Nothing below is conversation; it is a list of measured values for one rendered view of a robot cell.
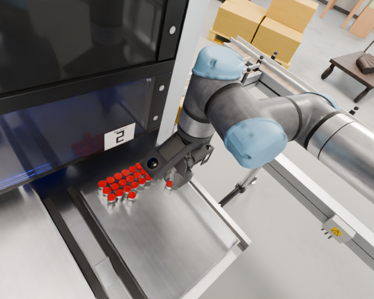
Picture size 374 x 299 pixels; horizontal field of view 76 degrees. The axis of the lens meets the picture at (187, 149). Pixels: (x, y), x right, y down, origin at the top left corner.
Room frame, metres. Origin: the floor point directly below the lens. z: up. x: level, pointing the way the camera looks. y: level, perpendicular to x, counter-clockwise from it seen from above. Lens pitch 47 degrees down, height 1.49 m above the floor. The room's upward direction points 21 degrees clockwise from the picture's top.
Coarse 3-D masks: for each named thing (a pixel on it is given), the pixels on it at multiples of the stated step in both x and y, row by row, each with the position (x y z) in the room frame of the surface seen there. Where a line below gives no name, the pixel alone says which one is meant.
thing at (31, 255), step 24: (24, 192) 0.22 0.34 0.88; (0, 216) 0.15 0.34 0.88; (24, 216) 0.17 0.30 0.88; (48, 216) 0.18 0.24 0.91; (0, 240) 0.11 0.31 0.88; (24, 240) 0.13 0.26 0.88; (48, 240) 0.14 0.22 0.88; (0, 264) 0.07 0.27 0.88; (24, 264) 0.09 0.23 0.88; (48, 264) 0.10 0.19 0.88; (72, 264) 0.12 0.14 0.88; (0, 288) 0.03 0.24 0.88; (24, 288) 0.05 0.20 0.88; (48, 288) 0.06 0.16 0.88; (72, 288) 0.08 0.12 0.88
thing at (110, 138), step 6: (126, 126) 0.41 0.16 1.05; (132, 126) 0.42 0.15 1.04; (114, 132) 0.38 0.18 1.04; (126, 132) 0.41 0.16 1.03; (132, 132) 0.42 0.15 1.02; (108, 138) 0.36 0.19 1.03; (114, 138) 0.38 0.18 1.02; (120, 138) 0.39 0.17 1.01; (126, 138) 0.41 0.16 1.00; (132, 138) 0.42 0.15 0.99; (108, 144) 0.36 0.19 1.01; (114, 144) 0.38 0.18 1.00
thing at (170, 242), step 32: (96, 192) 0.29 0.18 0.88; (160, 192) 0.37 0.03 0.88; (192, 192) 0.39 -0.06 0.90; (128, 224) 0.24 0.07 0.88; (160, 224) 0.28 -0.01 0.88; (192, 224) 0.31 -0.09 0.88; (224, 224) 0.32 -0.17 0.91; (128, 256) 0.17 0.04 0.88; (160, 256) 0.20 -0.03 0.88; (192, 256) 0.23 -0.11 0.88; (224, 256) 0.24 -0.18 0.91; (160, 288) 0.14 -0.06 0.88
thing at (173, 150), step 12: (168, 144) 0.32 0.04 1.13; (180, 144) 0.33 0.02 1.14; (192, 144) 0.33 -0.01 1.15; (156, 156) 0.30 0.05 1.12; (168, 156) 0.30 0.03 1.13; (180, 156) 0.31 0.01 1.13; (144, 168) 0.27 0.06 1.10; (156, 168) 0.27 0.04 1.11; (168, 168) 0.29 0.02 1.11; (156, 180) 0.27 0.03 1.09
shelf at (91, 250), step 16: (128, 144) 0.49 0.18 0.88; (144, 144) 0.51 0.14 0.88; (96, 160) 0.39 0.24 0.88; (112, 160) 0.41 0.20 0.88; (128, 160) 0.43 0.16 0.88; (48, 176) 0.29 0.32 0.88; (64, 176) 0.30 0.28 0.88; (80, 176) 0.32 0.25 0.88; (96, 176) 0.34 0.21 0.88; (112, 176) 0.36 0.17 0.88; (192, 176) 0.46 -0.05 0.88; (48, 192) 0.25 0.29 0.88; (64, 192) 0.26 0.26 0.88; (80, 192) 0.28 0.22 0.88; (64, 208) 0.22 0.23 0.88; (80, 224) 0.20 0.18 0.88; (80, 240) 0.17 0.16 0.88; (96, 256) 0.15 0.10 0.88; (96, 272) 0.12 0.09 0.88; (208, 272) 0.21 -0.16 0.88; (192, 288) 0.16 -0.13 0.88
